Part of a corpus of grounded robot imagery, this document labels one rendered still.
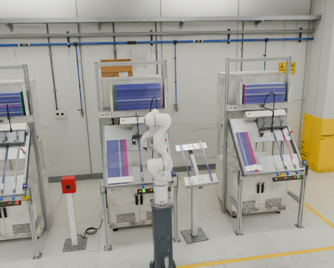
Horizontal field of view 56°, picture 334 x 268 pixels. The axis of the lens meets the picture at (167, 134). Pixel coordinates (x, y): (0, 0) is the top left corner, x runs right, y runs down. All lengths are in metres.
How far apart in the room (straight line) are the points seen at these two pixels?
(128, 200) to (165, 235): 0.86
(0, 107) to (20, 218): 1.20
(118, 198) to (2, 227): 1.26
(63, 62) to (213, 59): 2.26
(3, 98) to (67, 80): 1.57
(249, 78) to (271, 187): 1.33
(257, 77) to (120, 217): 2.29
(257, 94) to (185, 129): 1.76
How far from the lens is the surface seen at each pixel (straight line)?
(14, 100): 3.58
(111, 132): 3.49
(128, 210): 3.70
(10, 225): 3.92
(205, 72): 5.11
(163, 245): 2.99
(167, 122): 2.60
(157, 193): 2.77
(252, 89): 3.75
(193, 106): 5.13
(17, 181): 3.42
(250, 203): 4.03
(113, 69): 3.74
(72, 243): 3.71
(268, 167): 3.60
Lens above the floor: 2.03
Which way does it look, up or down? 15 degrees down
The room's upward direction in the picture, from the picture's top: 1 degrees counter-clockwise
